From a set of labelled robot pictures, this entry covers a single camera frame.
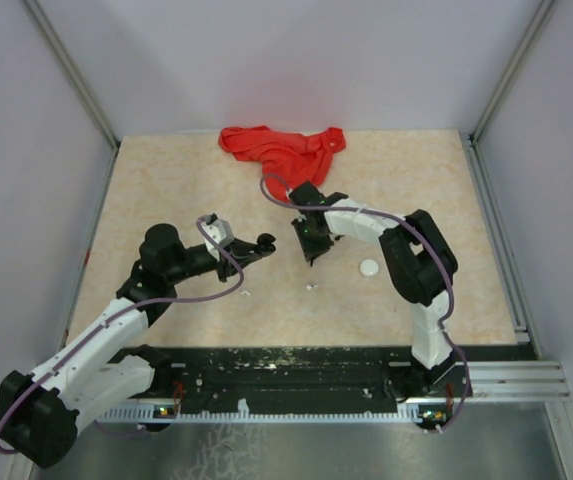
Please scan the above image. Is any black earbud charging case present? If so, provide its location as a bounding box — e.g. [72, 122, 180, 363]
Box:
[257, 233, 276, 252]

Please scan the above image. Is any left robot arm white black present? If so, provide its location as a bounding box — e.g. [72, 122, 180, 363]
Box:
[0, 215, 276, 468]

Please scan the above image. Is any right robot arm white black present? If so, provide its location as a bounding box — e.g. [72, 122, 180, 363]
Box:
[288, 182, 458, 396]

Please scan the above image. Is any white earbud charging case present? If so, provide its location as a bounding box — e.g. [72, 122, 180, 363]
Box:
[359, 259, 380, 278]

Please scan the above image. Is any red crumpled cloth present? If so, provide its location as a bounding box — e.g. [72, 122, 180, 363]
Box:
[218, 126, 346, 202]

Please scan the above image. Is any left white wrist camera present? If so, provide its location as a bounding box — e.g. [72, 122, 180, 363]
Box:
[197, 213, 234, 252]

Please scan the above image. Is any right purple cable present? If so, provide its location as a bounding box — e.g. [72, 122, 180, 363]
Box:
[258, 173, 473, 434]

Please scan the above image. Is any purple cable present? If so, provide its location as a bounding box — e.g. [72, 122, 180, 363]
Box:
[0, 214, 246, 455]
[258, 173, 473, 434]

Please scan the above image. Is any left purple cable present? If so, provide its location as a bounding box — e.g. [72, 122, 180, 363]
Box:
[0, 214, 246, 455]

